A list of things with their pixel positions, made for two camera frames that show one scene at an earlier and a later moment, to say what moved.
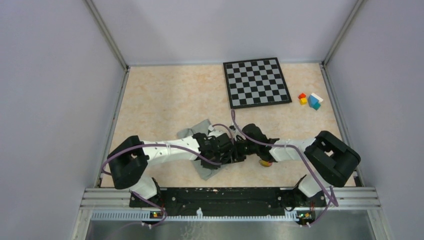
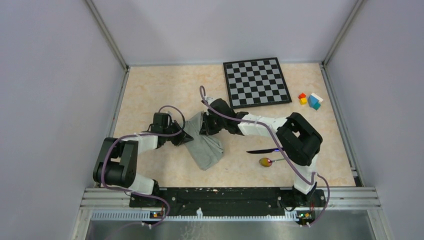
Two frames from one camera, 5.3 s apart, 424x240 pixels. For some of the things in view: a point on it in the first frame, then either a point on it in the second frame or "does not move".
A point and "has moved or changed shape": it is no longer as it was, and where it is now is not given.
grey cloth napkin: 202,127 has moved or changed shape
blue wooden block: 312,100 does not move
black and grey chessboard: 255,82 does not move
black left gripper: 210,166 -> 183,138
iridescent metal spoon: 265,163 does not move
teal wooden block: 316,106 does not move
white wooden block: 316,97 does not move
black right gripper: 237,156 -> 206,129
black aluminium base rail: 266,203 does not move
